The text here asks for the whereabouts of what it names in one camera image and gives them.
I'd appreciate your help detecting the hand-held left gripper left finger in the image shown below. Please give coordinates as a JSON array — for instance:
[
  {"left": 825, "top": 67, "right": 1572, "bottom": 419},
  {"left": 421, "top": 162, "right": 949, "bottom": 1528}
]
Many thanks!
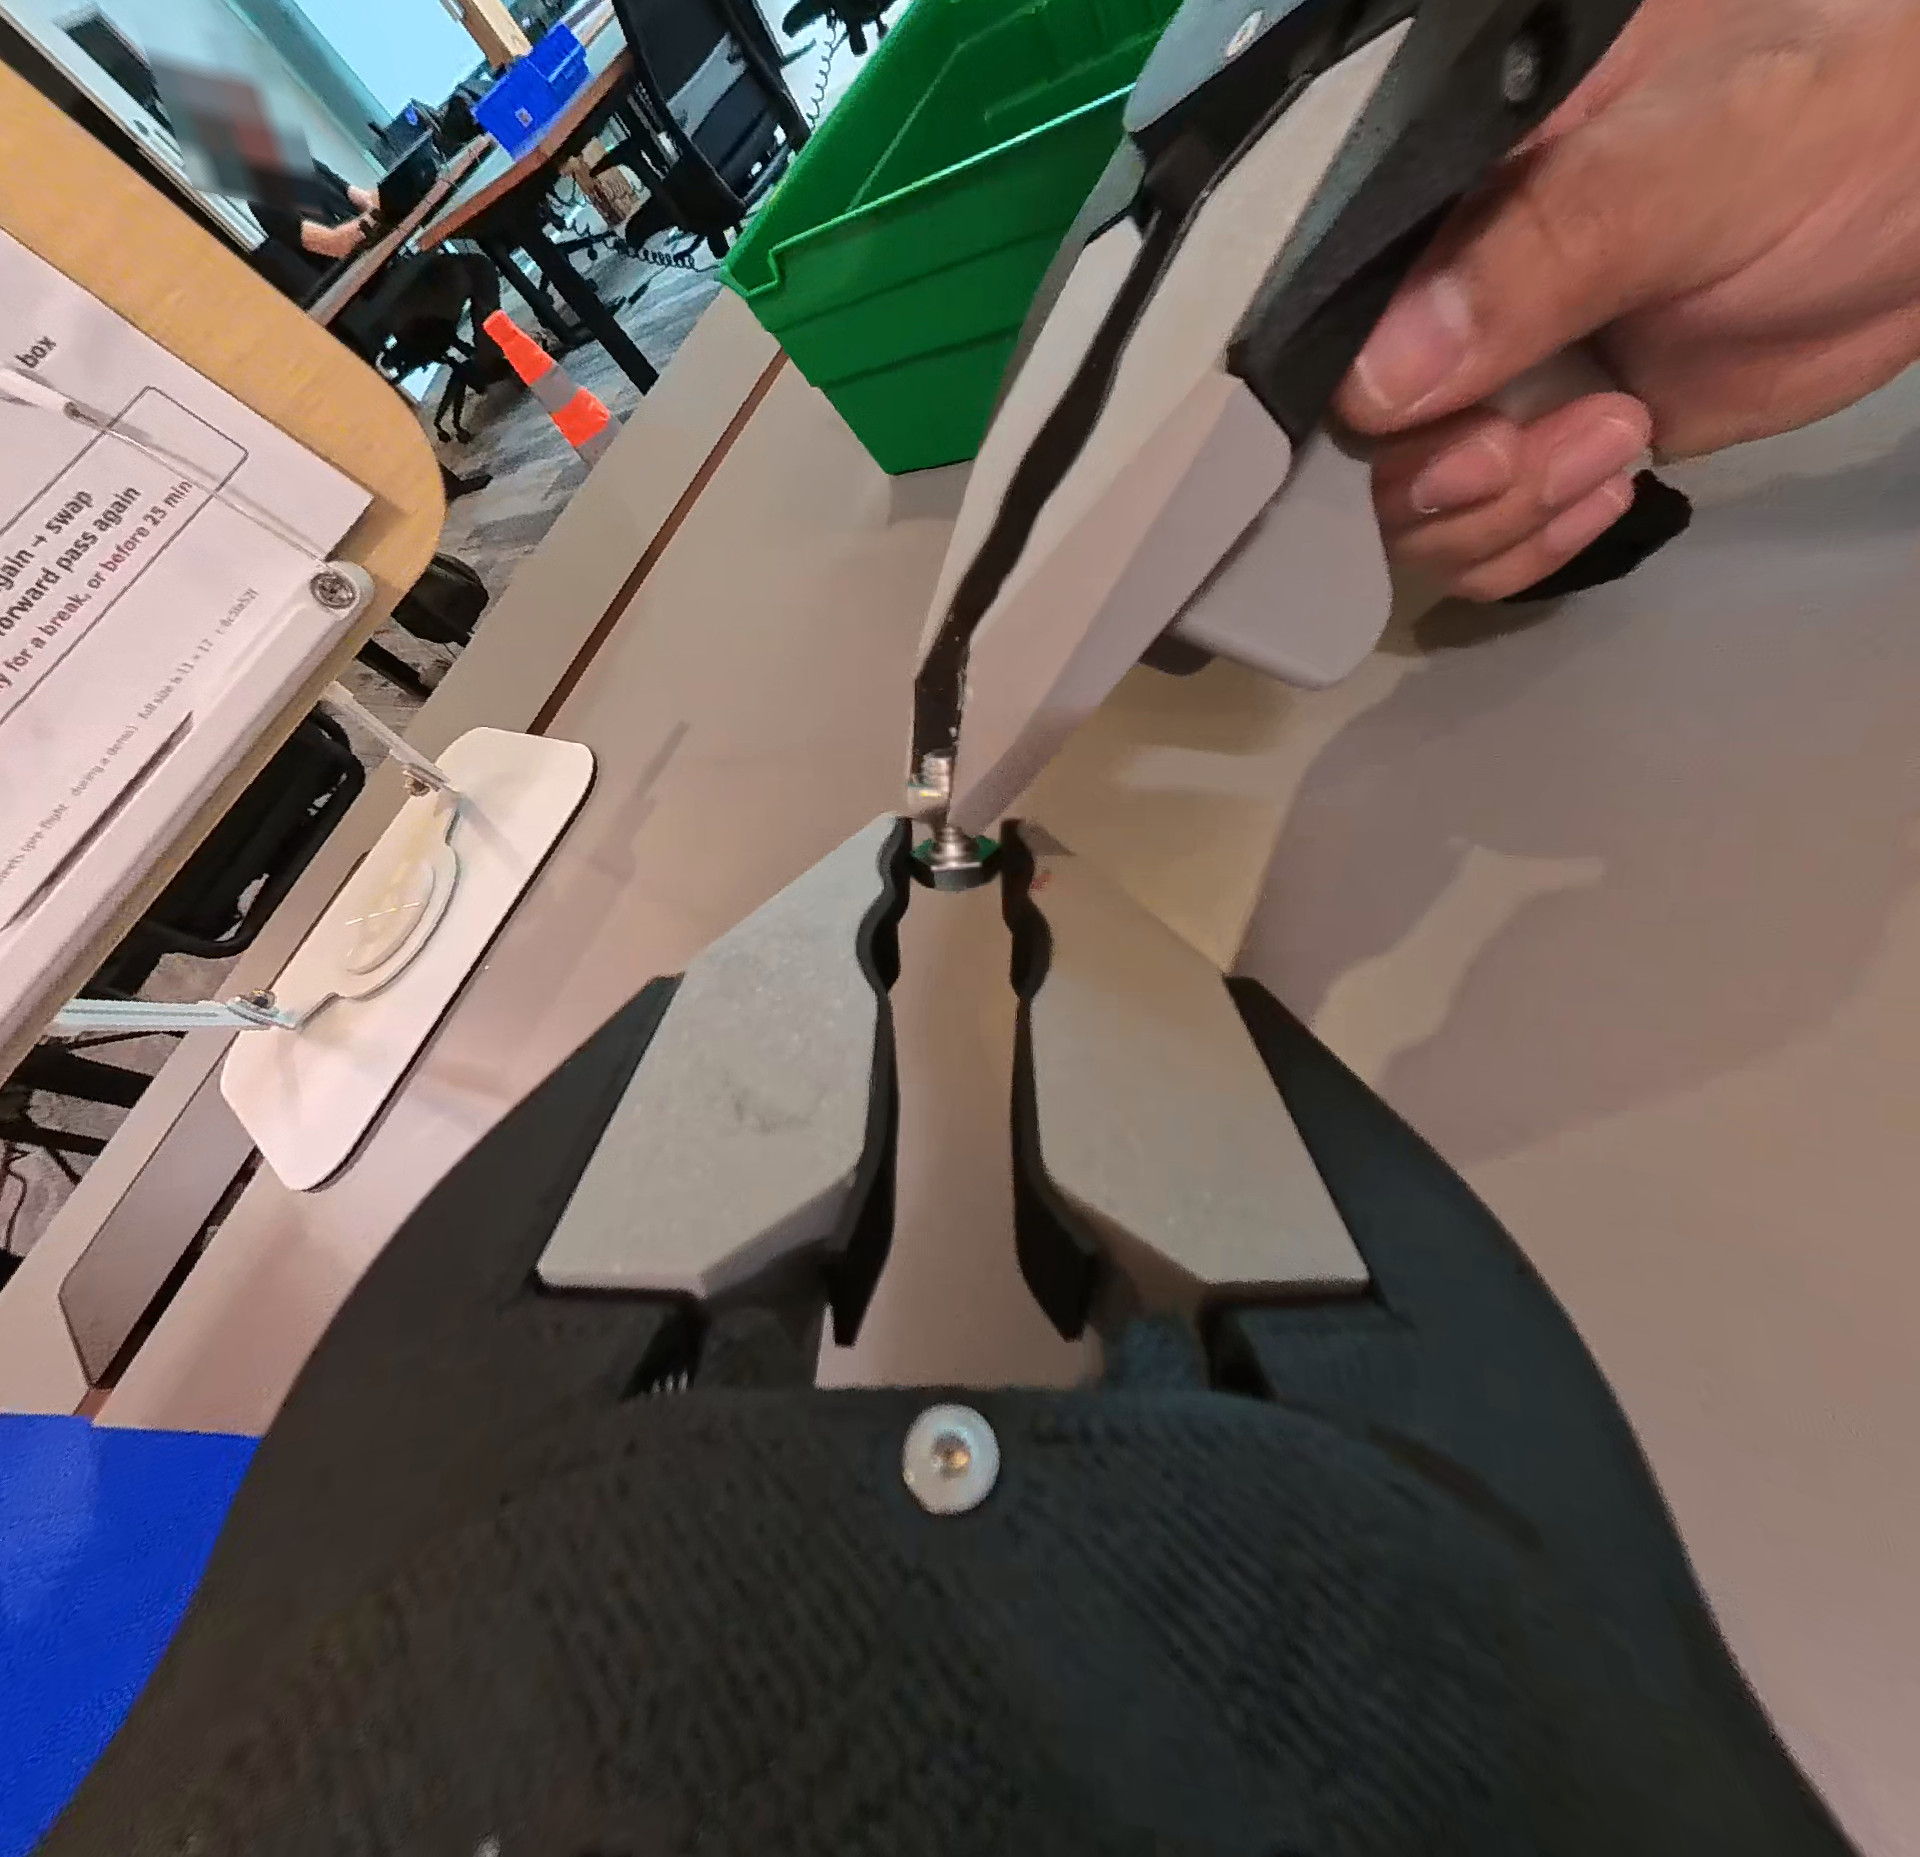
[{"left": 534, "top": 817, "right": 912, "bottom": 1348}]

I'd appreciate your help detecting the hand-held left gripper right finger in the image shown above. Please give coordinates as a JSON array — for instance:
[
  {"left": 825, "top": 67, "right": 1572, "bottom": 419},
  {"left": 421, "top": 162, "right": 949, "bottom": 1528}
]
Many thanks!
[{"left": 998, "top": 823, "right": 1375, "bottom": 1341}]

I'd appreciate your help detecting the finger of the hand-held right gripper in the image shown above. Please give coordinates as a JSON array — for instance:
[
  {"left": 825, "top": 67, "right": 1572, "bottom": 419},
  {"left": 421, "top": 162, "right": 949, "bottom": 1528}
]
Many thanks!
[
  {"left": 905, "top": 138, "right": 1190, "bottom": 796},
  {"left": 942, "top": 14, "right": 1423, "bottom": 838}
]

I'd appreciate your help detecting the green plastic bin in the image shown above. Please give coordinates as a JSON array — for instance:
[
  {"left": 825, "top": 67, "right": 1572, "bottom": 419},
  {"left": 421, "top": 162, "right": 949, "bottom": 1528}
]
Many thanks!
[{"left": 721, "top": 0, "right": 1225, "bottom": 472}]

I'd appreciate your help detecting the blue plastic bin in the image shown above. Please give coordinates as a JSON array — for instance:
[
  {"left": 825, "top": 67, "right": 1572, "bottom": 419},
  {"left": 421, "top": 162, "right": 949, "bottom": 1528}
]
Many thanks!
[{"left": 0, "top": 1415, "right": 266, "bottom": 1857}]

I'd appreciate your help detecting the person's right hand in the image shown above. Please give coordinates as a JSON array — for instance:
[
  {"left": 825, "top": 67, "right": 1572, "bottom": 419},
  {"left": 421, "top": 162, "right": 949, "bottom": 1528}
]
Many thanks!
[{"left": 1333, "top": 0, "right": 1920, "bottom": 605}]

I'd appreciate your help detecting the orange traffic cone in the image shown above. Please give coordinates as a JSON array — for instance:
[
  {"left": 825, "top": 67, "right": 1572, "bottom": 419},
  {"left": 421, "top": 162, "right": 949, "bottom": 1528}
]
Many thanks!
[{"left": 483, "top": 311, "right": 619, "bottom": 457}]

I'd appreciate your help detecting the black office chair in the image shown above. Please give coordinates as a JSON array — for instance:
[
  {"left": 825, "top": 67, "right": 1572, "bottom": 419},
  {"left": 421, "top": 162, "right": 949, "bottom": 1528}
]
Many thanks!
[{"left": 583, "top": 0, "right": 813, "bottom": 246}]

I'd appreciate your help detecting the wooden desk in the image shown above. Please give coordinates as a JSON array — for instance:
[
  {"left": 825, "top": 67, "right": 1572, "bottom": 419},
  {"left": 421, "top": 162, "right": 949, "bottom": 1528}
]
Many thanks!
[{"left": 301, "top": 43, "right": 662, "bottom": 396}]

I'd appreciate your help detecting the small blue bin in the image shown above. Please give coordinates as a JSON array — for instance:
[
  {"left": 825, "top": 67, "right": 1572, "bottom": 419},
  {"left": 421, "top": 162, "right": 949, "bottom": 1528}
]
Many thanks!
[{"left": 473, "top": 22, "right": 593, "bottom": 142}]

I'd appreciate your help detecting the instruction sign on stand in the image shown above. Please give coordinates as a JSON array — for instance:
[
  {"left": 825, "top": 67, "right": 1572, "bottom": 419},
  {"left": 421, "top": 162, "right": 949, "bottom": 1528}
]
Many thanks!
[{"left": 0, "top": 63, "right": 596, "bottom": 1193}]

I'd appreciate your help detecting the white instruction sheet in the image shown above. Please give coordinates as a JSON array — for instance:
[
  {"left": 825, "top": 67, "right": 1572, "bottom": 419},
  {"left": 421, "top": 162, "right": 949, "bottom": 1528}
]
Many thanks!
[{"left": 0, "top": 227, "right": 376, "bottom": 718}]

